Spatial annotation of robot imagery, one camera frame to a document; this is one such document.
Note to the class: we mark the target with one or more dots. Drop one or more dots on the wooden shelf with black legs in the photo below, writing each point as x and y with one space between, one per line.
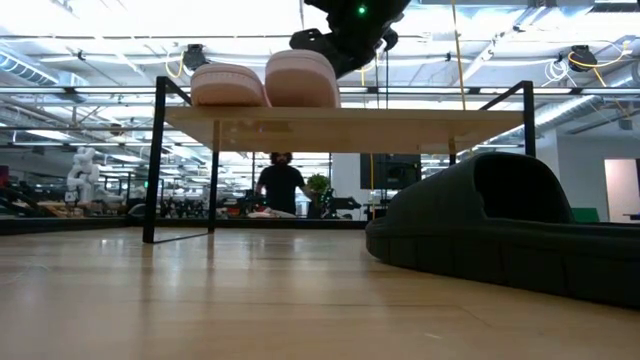
340 130

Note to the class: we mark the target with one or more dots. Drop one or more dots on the black wall screen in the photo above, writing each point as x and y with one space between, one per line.
390 172

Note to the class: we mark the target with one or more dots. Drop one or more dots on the green box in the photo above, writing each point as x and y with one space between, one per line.
586 215

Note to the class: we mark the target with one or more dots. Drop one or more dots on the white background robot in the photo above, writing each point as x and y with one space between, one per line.
82 175

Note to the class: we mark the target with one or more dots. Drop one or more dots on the pink slide sandal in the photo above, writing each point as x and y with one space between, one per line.
227 87
300 80

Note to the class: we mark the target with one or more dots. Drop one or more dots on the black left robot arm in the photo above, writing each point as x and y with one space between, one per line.
345 6

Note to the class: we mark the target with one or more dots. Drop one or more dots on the green background plant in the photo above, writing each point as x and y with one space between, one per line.
317 184

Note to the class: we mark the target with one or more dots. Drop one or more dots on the black slide sandal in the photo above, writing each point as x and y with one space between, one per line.
450 235

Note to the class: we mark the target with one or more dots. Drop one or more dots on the person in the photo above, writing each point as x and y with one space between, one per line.
281 187

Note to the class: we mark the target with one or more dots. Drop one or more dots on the black metal table frame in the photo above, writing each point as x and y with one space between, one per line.
75 225

